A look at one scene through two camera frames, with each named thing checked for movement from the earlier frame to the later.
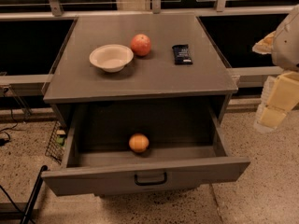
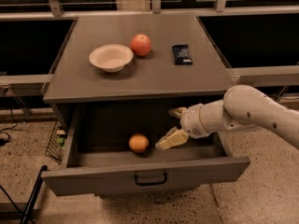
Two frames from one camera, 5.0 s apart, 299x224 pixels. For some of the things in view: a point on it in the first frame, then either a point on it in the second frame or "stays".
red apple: x=141 y=44 stays
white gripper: x=287 y=46 to x=191 y=121
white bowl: x=111 y=57 stays
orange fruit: x=138 y=143 stays
